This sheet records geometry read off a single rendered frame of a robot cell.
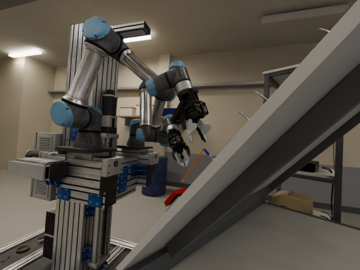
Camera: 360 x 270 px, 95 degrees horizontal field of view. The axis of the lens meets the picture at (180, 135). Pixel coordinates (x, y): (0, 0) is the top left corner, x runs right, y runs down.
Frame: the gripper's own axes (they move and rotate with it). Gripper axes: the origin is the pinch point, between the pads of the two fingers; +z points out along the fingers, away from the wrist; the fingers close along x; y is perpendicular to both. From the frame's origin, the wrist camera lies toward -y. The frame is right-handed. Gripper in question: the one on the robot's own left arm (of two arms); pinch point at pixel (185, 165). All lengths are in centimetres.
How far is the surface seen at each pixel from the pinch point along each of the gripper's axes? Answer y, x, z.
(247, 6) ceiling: -17, 181, -266
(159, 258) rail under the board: 1.6, -16.9, 30.8
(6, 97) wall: -42, -467, -536
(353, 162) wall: -305, 290, -82
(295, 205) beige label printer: -87, 61, 8
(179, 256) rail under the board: -8.0, -13.0, 30.0
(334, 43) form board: 50, 24, 31
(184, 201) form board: 31.3, 0.8, 31.3
